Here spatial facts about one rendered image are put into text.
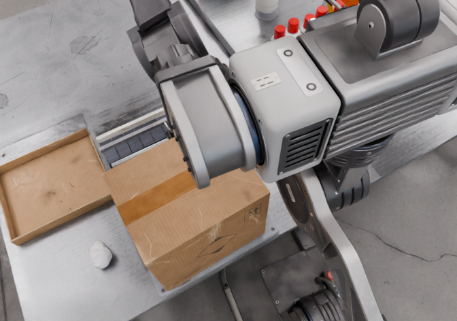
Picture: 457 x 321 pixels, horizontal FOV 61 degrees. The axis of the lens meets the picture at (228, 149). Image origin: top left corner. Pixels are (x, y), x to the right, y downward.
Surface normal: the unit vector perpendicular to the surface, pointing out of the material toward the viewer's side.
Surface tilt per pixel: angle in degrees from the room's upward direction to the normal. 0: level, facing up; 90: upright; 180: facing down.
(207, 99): 0
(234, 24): 0
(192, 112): 0
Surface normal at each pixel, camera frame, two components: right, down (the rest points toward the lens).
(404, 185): -0.04, -0.51
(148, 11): -0.16, -0.11
